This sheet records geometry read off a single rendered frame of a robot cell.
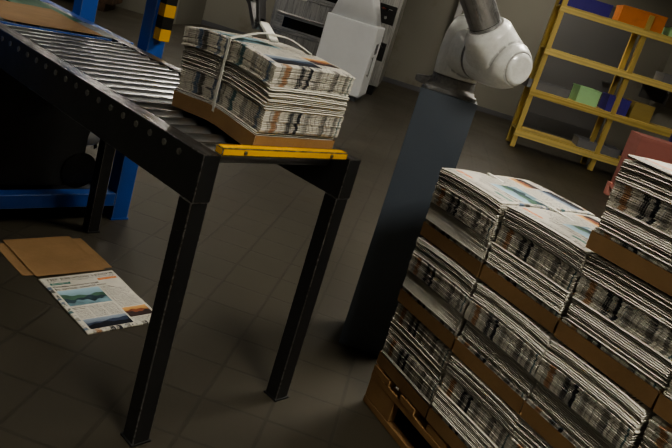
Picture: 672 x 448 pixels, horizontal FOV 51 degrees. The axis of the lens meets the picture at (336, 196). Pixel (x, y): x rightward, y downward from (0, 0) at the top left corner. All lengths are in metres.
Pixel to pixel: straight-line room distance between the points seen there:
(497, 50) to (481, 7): 0.14
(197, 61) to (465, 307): 0.99
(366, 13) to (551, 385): 7.21
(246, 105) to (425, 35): 10.31
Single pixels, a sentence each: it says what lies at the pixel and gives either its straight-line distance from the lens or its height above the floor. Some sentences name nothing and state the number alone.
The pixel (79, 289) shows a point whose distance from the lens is 2.64.
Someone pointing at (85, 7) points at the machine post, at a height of 0.82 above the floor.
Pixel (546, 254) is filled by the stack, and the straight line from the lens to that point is 1.82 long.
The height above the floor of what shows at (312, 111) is 0.92.
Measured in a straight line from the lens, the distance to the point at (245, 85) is 1.76.
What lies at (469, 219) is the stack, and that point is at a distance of 2.01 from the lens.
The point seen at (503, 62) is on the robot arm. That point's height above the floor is 1.16.
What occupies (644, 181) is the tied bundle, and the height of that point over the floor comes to 1.03.
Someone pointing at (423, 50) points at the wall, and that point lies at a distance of 12.01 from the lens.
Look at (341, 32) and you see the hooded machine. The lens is 8.69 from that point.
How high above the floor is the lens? 1.23
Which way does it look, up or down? 16 degrees down
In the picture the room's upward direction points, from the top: 17 degrees clockwise
